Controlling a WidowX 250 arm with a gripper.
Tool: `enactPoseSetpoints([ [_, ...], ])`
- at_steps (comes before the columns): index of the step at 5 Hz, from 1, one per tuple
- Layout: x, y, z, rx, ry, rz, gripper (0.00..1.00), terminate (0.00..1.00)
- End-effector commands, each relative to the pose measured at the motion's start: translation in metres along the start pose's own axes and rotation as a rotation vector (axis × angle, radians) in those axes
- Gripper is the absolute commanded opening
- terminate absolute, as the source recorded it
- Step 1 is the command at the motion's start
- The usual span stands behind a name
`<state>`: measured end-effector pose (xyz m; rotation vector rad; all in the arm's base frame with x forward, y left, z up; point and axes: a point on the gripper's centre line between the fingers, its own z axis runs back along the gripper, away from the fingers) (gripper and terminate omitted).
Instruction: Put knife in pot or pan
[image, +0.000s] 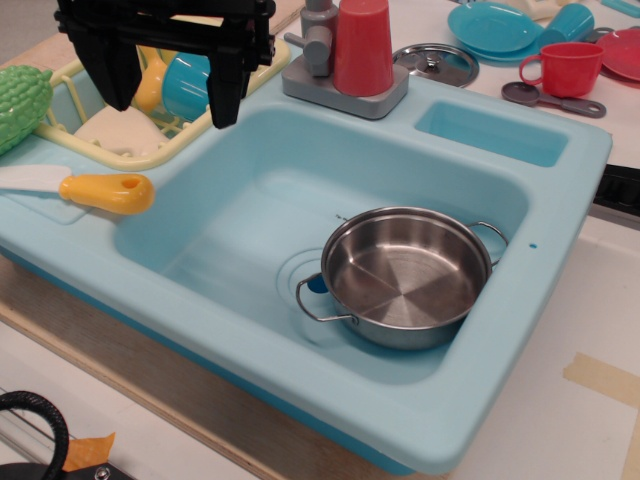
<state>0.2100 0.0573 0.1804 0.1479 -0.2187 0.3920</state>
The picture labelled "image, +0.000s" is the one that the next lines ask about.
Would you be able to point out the blue cup in rack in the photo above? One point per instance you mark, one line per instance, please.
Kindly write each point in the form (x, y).
(184, 88)

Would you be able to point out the white knife yellow handle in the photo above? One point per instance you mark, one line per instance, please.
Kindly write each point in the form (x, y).
(123, 194)

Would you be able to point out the orange tape piece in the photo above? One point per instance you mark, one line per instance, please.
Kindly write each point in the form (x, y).
(88, 452)

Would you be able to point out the red mug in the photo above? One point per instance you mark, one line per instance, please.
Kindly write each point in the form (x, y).
(563, 70)

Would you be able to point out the light blue toy sink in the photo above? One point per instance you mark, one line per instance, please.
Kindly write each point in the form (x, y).
(224, 267)

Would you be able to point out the red plastic cup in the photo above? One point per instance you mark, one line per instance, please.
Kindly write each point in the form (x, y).
(363, 60)

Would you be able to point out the red plastic plate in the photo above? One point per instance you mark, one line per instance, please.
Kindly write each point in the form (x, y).
(621, 53)

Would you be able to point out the steel pot lid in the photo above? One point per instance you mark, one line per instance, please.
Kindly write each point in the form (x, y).
(442, 63)

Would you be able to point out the green toy vegetable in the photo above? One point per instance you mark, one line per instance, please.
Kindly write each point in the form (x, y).
(26, 95)

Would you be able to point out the white plate in rack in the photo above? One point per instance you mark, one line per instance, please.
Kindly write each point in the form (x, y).
(122, 132)

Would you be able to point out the yellow plastic spoon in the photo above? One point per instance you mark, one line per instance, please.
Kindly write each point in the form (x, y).
(149, 93)

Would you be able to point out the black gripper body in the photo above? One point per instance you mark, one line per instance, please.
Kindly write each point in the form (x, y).
(109, 31)

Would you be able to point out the blue plastic plate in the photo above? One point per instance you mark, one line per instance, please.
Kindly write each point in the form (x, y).
(494, 31)

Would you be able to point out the blue plastic cup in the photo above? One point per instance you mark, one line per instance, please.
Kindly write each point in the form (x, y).
(573, 23)

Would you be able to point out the grey toy faucet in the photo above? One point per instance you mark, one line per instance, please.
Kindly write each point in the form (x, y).
(310, 76)

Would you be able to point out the stainless steel pot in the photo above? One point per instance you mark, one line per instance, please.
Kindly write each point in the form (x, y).
(403, 278)

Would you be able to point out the beige masking tape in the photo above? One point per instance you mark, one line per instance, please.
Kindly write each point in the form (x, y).
(614, 383)

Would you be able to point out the yellow dish rack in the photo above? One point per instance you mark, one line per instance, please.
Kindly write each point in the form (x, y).
(78, 119)

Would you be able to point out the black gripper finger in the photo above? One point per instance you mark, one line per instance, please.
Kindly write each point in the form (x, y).
(227, 84)
(113, 67)

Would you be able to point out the black object right edge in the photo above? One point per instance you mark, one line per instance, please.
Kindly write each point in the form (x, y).
(619, 189)

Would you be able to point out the grey plastic spoon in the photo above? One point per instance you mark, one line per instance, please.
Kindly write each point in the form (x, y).
(528, 95)

